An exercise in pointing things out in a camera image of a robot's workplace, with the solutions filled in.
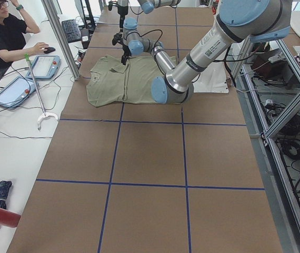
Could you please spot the aluminium frame rack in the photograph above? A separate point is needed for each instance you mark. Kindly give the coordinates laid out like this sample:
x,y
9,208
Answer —
x,y
268,76

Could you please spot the folded dark blue umbrella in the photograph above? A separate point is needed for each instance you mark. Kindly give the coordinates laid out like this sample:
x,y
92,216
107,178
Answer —
x,y
4,191

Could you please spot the black power adapter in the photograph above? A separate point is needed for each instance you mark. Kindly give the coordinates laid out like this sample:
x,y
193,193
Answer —
x,y
85,38

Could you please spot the black keyboard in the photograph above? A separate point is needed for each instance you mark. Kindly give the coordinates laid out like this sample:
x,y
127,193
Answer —
x,y
71,30

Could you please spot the teach pendant tablet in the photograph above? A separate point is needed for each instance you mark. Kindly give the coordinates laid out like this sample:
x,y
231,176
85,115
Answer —
x,y
45,66
15,93

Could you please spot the white reacher grabber stick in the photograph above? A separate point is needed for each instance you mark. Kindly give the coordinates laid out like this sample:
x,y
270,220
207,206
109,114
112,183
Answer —
x,y
44,114

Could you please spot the near teach pendant tablet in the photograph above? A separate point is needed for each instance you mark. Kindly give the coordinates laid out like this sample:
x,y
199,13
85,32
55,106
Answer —
x,y
15,93

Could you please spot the green long-sleeve shirt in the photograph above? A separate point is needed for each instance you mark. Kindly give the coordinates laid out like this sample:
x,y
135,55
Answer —
x,y
112,81

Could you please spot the white pedestal column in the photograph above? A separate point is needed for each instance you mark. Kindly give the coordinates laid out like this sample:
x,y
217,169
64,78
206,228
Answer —
x,y
212,80

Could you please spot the black computer mouse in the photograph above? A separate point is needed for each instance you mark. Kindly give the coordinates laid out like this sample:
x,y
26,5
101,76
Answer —
x,y
49,50

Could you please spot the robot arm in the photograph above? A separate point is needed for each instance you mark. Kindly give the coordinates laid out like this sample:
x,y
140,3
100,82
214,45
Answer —
x,y
147,6
260,21

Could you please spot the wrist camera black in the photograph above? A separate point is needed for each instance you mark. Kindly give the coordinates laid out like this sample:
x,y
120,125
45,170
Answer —
x,y
111,4
117,39

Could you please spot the person in black shirt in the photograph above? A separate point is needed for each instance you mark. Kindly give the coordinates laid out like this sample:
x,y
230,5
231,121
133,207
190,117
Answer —
x,y
12,39

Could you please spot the aluminium frame post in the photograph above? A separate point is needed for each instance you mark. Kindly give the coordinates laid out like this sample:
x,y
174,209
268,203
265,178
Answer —
x,y
53,18

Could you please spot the far teach pendant tablet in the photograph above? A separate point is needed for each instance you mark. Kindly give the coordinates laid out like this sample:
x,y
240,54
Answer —
x,y
45,66

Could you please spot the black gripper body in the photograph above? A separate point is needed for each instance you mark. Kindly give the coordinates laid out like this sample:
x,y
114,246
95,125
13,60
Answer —
x,y
121,8
125,49

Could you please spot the red cylinder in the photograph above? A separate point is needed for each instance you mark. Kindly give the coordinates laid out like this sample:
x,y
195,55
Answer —
x,y
1,216

